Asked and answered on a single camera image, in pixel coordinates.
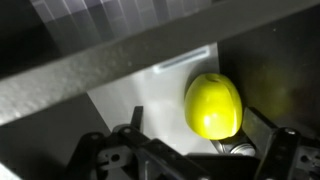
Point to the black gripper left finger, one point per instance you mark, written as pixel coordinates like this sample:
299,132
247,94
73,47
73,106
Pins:
110,166

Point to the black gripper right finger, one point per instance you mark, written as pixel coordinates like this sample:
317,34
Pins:
283,156

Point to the yellow toy fruit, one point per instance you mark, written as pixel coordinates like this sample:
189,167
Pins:
213,106

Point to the white plastic door catch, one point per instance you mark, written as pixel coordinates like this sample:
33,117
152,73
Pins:
181,60

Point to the black white toy kitchen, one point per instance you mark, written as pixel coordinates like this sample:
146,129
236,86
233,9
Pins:
100,73

